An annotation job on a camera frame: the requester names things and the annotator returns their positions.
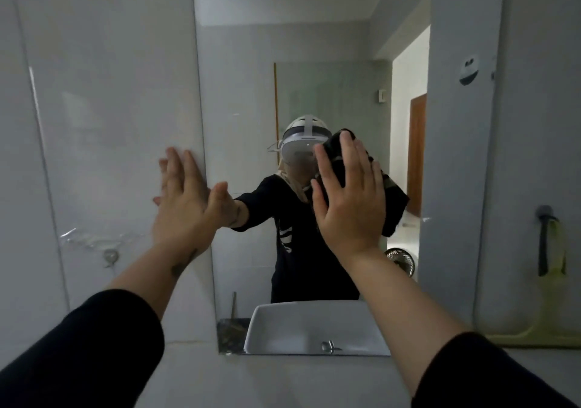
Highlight person's left forearm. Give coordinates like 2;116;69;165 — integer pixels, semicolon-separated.
0;244;201;408

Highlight person's right forearm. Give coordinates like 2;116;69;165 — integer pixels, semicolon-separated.
340;248;578;408

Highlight round white wall hook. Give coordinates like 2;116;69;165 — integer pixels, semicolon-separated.
458;55;480;86

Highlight frameless wall mirror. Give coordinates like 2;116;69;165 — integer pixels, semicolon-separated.
191;0;507;357

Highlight person's left hand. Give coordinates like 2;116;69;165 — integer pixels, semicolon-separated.
152;146;228;263

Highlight person's right hand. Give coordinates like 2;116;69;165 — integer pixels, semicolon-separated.
310;130;387;262

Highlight black cleaning cloth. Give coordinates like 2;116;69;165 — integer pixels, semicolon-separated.
311;128;410;239

